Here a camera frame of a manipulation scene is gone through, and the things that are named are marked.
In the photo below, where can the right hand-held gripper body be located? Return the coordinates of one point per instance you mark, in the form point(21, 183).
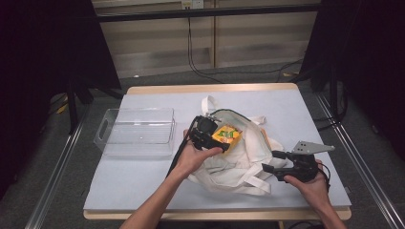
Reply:
point(302, 168)

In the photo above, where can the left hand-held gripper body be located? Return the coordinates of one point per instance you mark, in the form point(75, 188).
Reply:
point(202, 132)

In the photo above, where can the yellow snack packet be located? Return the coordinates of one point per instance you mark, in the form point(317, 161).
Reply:
point(227, 135)

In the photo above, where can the white canvas tote bag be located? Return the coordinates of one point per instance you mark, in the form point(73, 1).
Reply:
point(235, 165)

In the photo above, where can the clear plastic storage bin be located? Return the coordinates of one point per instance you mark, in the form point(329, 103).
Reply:
point(137, 133)

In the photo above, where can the person's right hand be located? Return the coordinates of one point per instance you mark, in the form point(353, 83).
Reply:
point(313, 192)

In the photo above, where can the person's left hand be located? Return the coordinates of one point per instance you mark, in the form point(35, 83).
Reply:
point(191, 160)

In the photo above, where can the wooden table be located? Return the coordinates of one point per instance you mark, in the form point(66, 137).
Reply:
point(207, 88)

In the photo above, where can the pale table cover sheet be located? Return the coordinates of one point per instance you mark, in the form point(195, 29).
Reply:
point(143, 184)

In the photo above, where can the black metal stand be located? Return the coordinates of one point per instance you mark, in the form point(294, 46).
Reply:
point(72, 108)

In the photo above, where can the black curtain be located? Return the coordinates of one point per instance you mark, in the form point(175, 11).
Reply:
point(38, 47)
point(366, 47)

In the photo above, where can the aluminium floor rail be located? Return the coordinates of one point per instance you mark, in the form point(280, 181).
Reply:
point(54, 178)
point(359, 165)

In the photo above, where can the white wall socket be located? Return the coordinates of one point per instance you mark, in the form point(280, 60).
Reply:
point(192, 4)

